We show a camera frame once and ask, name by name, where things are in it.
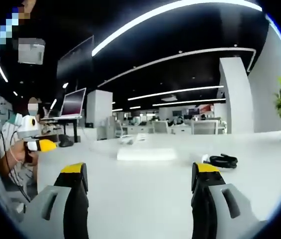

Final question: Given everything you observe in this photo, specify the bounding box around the person's striped shirt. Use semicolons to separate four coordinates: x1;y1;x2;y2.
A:
0;121;23;161

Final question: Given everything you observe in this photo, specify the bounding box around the open silver laptop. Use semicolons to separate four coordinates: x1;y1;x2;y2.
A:
59;87;87;118

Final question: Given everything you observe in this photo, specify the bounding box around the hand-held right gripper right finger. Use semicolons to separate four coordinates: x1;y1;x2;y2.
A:
191;161;269;239

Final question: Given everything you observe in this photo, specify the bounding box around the black-legged standing table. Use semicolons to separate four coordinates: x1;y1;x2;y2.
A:
40;115;84;144

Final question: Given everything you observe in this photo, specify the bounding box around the white desk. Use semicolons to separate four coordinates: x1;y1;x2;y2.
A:
29;129;281;239

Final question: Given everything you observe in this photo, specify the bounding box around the person's left hand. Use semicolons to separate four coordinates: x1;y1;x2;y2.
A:
10;140;39;165

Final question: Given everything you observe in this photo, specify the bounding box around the black rounded object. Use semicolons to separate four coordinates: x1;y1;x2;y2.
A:
59;135;75;148

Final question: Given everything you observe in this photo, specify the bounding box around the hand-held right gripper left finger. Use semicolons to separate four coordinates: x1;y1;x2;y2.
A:
18;162;90;239

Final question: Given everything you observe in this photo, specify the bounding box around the white mesh office chair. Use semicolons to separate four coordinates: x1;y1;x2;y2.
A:
152;120;170;134
114;120;125;138
190;120;220;135

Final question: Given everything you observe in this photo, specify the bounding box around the small white desk item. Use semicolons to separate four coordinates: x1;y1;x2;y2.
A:
119;132;147;146

